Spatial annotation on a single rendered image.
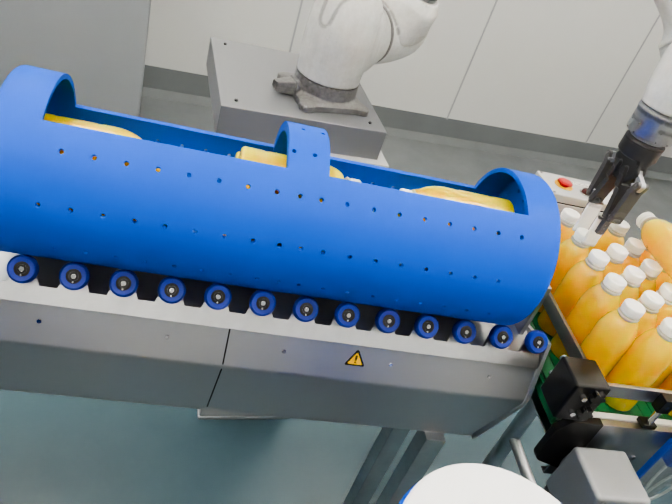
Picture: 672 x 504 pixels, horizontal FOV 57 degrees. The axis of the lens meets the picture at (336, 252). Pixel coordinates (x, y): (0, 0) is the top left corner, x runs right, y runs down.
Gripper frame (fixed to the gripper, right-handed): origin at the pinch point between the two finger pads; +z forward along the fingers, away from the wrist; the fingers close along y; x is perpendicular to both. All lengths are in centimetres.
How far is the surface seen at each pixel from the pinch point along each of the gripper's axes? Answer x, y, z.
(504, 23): 90, -279, 30
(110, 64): -113, -126, 45
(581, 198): 6.1, -15.2, 2.3
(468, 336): -26.2, 20.4, 16.1
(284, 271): -63, 23, 5
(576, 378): -10.8, 31.4, 12.1
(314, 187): -61, 19, -8
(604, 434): 2.5, 32.0, 25.2
